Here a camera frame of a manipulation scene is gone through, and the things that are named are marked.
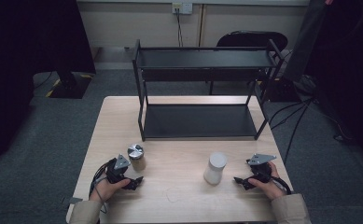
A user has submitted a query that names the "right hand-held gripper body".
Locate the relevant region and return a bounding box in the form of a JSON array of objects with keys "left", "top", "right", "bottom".
[{"left": 245, "top": 153, "right": 277, "bottom": 180}]

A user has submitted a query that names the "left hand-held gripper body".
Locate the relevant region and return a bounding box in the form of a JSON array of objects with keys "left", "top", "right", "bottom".
[{"left": 105, "top": 153, "right": 132, "bottom": 184}]

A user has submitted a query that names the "glass jar with silver lid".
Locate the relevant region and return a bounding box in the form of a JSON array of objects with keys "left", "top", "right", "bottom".
[{"left": 126, "top": 143, "right": 147, "bottom": 173}]

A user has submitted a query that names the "white bottle with white lid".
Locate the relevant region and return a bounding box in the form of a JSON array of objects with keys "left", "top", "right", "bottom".
[{"left": 202, "top": 151, "right": 229, "bottom": 187}]

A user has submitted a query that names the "black metal two-tier shelf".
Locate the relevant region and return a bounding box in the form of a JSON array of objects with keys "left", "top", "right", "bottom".
[{"left": 131, "top": 38, "right": 286, "bottom": 143}]

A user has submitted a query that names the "person's right hand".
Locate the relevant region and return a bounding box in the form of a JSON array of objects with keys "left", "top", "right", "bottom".
[{"left": 247, "top": 161, "right": 287, "bottom": 202}]

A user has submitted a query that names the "person's left hand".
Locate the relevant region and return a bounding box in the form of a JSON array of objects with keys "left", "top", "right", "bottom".
[{"left": 89, "top": 177, "right": 132, "bottom": 203}]

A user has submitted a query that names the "stand base with yellow stripes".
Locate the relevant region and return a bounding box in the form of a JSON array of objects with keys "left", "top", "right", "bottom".
[{"left": 45, "top": 71, "right": 94, "bottom": 100}]

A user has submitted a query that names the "black chair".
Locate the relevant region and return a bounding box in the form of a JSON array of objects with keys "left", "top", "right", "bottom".
[{"left": 208, "top": 30, "right": 289, "bottom": 96}]

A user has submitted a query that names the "dark grey upright panel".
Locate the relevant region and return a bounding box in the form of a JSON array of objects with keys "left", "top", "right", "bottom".
[{"left": 283, "top": 0, "right": 330, "bottom": 84}]

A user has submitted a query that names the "black curtain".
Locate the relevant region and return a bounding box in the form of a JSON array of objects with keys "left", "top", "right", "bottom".
[{"left": 0, "top": 0, "right": 97, "bottom": 166}]

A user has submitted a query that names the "left hand-held gripper cable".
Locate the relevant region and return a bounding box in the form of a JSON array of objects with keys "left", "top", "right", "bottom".
[{"left": 88, "top": 160, "right": 109, "bottom": 216}]

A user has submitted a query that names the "hand-held gripper cable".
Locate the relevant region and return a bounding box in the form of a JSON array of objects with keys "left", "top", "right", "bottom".
[
  {"left": 88, "top": 160, "right": 109, "bottom": 216},
  {"left": 270, "top": 175, "right": 293, "bottom": 196}
]

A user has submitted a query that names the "right hand-held gripper cable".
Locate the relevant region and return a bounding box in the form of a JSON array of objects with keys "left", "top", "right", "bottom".
[{"left": 270, "top": 175, "right": 293, "bottom": 196}]

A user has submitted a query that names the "grey strap at table edge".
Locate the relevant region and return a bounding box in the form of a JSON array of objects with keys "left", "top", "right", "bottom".
[{"left": 60, "top": 196, "right": 84, "bottom": 206}]

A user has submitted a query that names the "black wall socket cable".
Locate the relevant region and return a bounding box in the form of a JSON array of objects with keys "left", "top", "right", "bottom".
[{"left": 175, "top": 8, "right": 185, "bottom": 49}]

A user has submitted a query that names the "white wall socket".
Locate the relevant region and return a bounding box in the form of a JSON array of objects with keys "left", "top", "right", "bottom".
[{"left": 171, "top": 2, "right": 194, "bottom": 16}]

